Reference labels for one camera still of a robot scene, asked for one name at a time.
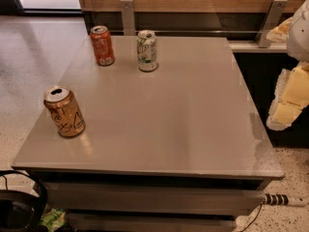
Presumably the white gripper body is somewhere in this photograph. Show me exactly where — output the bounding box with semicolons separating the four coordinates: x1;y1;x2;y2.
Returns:
287;0;309;62

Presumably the right metal bracket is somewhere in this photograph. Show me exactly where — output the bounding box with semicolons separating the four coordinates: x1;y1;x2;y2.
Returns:
255;0;287;48

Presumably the metal bracket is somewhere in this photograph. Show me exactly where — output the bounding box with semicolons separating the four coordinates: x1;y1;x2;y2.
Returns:
120;0;136;36
255;0;287;48

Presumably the black white striped handle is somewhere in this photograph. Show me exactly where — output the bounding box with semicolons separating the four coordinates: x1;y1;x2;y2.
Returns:
264;193;308;207

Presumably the white green soda can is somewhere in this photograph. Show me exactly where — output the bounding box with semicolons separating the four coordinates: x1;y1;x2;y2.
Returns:
137;30;158;72

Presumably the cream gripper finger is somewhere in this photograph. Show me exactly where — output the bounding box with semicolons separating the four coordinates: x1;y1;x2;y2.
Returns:
267;62;309;131
267;17;293;43

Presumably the black bag with strap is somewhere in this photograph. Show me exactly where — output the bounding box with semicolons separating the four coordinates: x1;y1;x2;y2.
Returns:
0;170;47;232

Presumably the green snack bag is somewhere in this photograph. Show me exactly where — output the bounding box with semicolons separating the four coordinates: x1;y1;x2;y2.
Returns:
40;208;66;232

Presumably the red orange soda can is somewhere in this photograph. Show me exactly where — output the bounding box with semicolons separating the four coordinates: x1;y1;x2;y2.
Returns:
90;25;115;66

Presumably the grey cabinet with drawers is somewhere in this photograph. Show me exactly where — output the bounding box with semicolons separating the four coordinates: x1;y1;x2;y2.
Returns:
13;37;284;232

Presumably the left metal bracket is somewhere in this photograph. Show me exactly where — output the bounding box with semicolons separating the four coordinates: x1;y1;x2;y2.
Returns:
120;0;136;36

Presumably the gold brown soda can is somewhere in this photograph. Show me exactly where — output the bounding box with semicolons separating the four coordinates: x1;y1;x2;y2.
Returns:
43;85;86;137

